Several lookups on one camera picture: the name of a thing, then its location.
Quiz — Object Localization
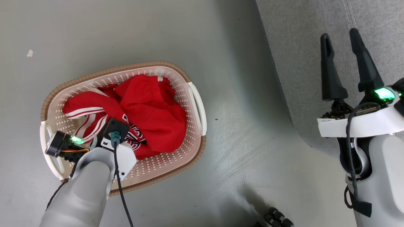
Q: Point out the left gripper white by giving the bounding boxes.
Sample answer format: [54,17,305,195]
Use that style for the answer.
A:
[45,131,137,181]

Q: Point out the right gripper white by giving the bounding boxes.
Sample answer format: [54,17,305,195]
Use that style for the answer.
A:
[317,28,404,138]

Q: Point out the red basketball jersey white stripes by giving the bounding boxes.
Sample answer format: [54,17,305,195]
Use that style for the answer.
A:
[62,74,187,161]

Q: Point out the white perforated plastic laundry basket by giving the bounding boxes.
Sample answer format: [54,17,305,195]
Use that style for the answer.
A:
[40,61,207,196]

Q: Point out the grey fabric sofa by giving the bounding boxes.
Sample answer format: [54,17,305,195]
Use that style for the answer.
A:
[255,0,404,159]

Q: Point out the black ribbed base wheel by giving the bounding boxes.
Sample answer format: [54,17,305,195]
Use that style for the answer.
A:
[252,207,294,227]

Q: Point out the left camera cable teal connector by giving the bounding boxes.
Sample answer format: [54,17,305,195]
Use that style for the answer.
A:
[110,131,134,227]

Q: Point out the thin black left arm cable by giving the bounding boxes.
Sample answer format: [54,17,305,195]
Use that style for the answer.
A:
[45,170,78,211]

